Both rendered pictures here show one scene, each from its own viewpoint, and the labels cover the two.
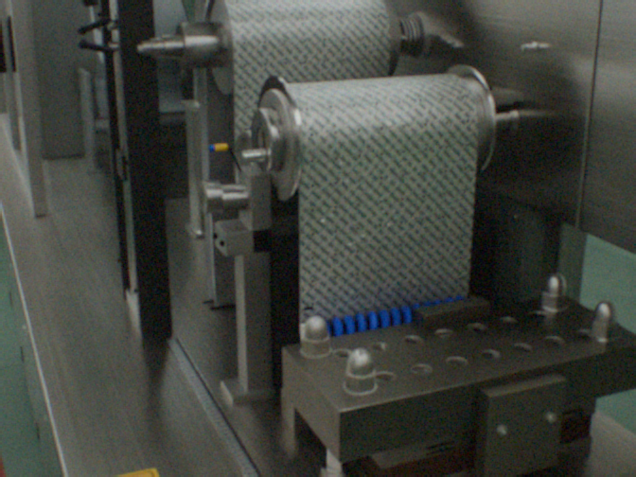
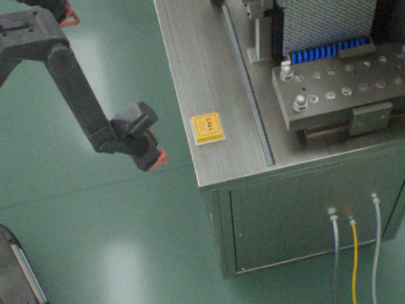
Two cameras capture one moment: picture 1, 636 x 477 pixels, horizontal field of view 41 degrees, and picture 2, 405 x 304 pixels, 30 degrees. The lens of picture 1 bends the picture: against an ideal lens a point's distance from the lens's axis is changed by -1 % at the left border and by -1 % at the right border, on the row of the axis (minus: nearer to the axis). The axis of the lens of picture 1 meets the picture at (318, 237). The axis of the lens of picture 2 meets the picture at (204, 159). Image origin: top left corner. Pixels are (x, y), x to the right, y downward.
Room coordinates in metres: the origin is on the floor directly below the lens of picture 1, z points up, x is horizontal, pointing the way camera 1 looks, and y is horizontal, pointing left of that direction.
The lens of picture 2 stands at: (-0.21, -0.10, 2.72)
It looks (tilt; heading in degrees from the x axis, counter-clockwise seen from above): 63 degrees down; 18
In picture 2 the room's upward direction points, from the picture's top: 8 degrees counter-clockwise
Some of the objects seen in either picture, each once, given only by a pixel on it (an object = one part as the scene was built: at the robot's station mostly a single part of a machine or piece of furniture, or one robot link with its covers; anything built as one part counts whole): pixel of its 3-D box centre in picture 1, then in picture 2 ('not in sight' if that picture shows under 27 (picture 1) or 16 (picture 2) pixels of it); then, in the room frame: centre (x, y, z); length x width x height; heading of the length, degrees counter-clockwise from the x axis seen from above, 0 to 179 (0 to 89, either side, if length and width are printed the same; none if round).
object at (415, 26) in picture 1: (399, 36); not in sight; (1.34, -0.13, 1.33); 0.07 x 0.07 x 0.07; 23
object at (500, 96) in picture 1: (493, 94); not in sight; (1.11, -0.23, 1.28); 0.06 x 0.05 x 0.02; 113
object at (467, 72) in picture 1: (462, 122); not in sight; (1.10, -0.19, 1.25); 0.15 x 0.01 x 0.15; 23
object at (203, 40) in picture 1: (201, 45); not in sight; (1.22, 0.16, 1.33); 0.06 x 0.06 x 0.06; 23
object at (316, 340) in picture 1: (315, 334); (286, 71); (0.88, 0.00, 1.05); 0.04 x 0.04 x 0.04
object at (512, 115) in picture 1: (487, 119); not in sight; (1.11, -0.22, 1.25); 0.07 x 0.04 x 0.04; 113
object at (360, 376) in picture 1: (360, 368); (301, 100); (0.79, -0.04, 1.05); 0.04 x 0.04 x 0.04
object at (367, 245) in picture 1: (389, 250); (328, 24); (0.99, -0.09, 1.11); 0.23 x 0.01 x 0.18; 113
